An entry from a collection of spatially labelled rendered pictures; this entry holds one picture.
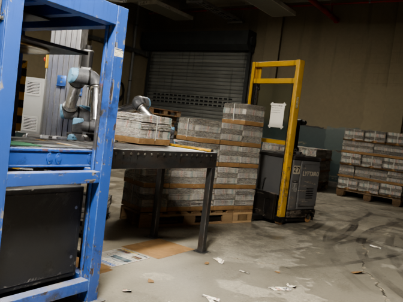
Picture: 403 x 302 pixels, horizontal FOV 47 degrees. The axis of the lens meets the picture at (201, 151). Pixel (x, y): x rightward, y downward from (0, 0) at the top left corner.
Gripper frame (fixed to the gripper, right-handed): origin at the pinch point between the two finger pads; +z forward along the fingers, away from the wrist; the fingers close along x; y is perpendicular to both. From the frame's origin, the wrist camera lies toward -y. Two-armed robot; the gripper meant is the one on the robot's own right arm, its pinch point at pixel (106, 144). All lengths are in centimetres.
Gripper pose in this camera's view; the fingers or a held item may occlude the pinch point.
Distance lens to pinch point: 360.8
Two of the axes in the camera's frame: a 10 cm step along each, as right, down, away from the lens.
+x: -8.2, -1.4, 5.6
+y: 1.3, -9.9, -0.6
